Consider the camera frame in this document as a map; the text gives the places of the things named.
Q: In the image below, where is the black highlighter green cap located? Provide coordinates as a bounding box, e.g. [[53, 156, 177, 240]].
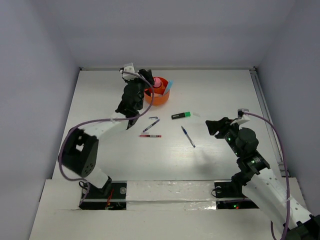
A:
[[171, 111, 191, 120]]

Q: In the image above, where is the blue translucent highlighter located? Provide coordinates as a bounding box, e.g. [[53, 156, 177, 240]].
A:
[[163, 80, 173, 95]]

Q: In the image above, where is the orange round divided organizer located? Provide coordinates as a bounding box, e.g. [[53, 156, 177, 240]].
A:
[[144, 76, 170, 106]]

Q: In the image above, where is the blue ballpoint pen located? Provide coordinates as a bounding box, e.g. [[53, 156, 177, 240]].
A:
[[181, 126, 196, 148]]

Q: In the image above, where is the pink capped sticker bottle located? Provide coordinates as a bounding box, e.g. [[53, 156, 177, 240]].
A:
[[153, 77, 163, 89]]

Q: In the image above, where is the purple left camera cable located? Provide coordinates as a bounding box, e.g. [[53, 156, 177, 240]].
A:
[[57, 71, 155, 208]]

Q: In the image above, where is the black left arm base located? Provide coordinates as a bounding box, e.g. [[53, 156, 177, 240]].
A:
[[78, 181, 127, 211]]

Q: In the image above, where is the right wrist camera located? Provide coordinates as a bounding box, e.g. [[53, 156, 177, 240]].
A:
[[230, 108, 250, 126]]

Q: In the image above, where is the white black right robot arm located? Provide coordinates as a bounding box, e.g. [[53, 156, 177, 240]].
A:
[[205, 117, 320, 240]]

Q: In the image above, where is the purple gel pen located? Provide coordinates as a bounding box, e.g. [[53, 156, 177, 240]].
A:
[[142, 119, 160, 133]]

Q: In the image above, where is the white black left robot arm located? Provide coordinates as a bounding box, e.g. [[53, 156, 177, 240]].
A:
[[57, 65, 155, 198]]

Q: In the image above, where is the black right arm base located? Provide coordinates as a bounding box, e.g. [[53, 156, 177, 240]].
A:
[[211, 172, 259, 210]]

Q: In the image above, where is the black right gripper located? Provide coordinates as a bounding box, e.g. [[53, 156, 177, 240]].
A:
[[205, 116, 243, 158]]

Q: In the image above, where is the red gel pen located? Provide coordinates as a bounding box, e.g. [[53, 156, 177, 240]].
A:
[[139, 134, 162, 138]]

